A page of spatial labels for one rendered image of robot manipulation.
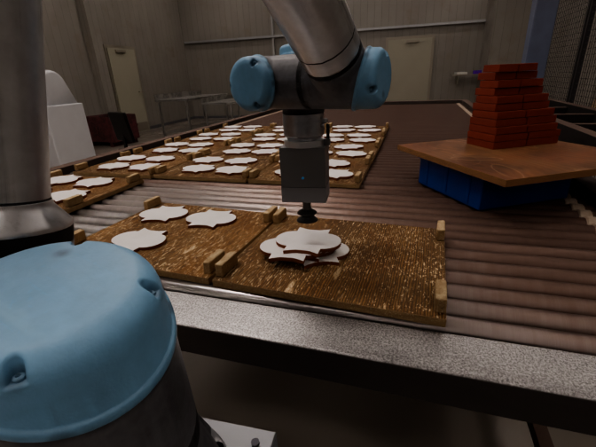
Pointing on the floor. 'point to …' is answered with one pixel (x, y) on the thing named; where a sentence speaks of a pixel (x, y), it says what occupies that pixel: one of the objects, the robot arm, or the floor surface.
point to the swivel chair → (121, 127)
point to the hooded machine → (66, 123)
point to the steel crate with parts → (105, 134)
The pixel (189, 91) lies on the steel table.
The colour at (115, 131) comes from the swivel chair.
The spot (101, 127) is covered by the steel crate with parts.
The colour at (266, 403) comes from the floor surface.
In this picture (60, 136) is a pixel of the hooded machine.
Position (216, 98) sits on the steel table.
